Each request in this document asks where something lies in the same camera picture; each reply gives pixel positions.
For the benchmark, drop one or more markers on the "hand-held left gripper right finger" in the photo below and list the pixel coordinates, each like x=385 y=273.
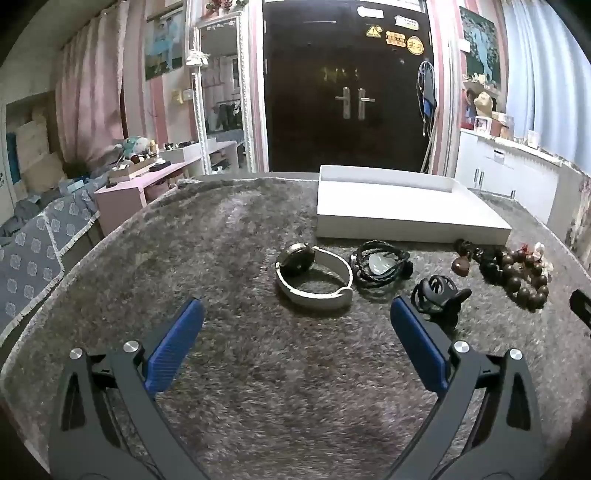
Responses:
x=420 y=346

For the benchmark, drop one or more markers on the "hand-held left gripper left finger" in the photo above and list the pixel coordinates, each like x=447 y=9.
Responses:
x=175 y=346

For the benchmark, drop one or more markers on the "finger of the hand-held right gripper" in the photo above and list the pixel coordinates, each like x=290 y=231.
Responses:
x=582 y=308

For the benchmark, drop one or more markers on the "white stone pendant black knot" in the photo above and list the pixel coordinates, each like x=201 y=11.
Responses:
x=379 y=266

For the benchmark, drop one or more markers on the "white shallow tray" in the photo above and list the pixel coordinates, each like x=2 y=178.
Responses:
x=397 y=207

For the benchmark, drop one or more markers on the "white band wristwatch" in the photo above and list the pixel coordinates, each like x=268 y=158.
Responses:
x=293 y=261

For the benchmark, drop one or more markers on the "floral patterned cloth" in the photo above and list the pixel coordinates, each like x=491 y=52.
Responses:
x=579 y=217

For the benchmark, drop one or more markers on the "white low cabinet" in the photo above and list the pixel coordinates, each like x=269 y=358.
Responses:
x=508 y=175

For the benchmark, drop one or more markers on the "pink side table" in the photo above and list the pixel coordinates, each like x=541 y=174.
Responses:
x=124 y=194

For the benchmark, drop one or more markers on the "grey quilted flower blanket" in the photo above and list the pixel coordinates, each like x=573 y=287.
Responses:
x=32 y=258

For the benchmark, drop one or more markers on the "leaning white stick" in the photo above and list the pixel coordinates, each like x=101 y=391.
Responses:
x=431 y=143

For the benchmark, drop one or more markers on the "teal plush toy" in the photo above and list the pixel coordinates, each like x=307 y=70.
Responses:
x=134 y=145

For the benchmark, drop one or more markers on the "tan straw hat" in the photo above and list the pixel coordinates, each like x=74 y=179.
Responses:
x=485 y=104

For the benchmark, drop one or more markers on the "pale blue curtain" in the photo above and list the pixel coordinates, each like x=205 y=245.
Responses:
x=545 y=83

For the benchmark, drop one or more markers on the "stack of cardboard boxes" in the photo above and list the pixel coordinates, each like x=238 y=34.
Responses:
x=37 y=147

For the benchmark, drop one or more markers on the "dark double door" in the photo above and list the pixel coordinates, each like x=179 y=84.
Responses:
x=314 y=115

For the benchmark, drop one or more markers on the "white framed standing mirror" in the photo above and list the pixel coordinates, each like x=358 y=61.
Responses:
x=224 y=92

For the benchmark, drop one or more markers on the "pink curtain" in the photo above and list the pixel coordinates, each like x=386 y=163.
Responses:
x=87 y=92

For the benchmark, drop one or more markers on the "white flower ornament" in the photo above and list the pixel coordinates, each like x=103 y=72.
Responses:
x=197 y=57

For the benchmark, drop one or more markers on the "gold round door sticker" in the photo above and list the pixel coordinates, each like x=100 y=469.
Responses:
x=415 y=45

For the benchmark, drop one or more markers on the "gold rectangular door sticker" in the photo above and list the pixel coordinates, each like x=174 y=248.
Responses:
x=395 y=38

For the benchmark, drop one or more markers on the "yellow triangle door sticker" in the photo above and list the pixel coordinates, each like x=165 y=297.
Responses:
x=374 y=32

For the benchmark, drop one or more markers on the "white door sticker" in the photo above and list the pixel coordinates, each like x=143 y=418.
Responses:
x=406 y=20

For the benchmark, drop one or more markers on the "small white photo frame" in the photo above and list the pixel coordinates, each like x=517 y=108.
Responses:
x=482 y=123

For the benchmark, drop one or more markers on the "yellow wall switch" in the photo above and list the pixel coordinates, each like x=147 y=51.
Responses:
x=182 y=95

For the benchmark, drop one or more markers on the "green white wall poster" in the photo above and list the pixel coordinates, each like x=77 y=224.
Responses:
x=480 y=46

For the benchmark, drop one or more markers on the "blue figure wall poster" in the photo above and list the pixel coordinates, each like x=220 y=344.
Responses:
x=164 y=46

